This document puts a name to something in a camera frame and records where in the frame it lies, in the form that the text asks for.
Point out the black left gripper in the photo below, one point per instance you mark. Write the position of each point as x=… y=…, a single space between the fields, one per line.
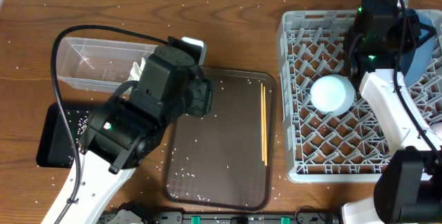
x=202 y=96

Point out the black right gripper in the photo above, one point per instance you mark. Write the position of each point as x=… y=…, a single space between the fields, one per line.
x=407 y=26

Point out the blue plate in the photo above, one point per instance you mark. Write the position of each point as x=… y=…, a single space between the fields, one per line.
x=414 y=61

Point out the wooden chopstick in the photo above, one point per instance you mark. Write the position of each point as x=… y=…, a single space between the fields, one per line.
x=264 y=101
x=262 y=123

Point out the white wrapper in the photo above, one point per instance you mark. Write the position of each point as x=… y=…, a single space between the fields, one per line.
x=136 y=70

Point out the pink cup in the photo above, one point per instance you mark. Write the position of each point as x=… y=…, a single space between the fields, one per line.
x=437 y=129

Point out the light blue rice bowl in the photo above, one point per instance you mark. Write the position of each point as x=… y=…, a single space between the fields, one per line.
x=332 y=94

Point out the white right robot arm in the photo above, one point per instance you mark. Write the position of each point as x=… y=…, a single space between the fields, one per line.
x=386 y=50

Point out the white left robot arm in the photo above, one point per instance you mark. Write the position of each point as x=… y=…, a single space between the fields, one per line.
x=130 y=125

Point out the grey dishwasher rack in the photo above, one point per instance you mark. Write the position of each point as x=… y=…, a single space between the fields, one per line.
x=328 y=148

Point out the black waste tray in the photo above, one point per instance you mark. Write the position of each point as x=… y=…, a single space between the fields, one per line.
x=55 y=148

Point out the brown serving tray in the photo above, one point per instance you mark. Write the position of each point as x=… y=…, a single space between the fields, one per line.
x=216 y=160

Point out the clear plastic bin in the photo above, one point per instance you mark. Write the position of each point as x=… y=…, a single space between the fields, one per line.
x=97 y=64

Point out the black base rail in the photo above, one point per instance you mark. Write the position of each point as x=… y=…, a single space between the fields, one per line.
x=133 y=212

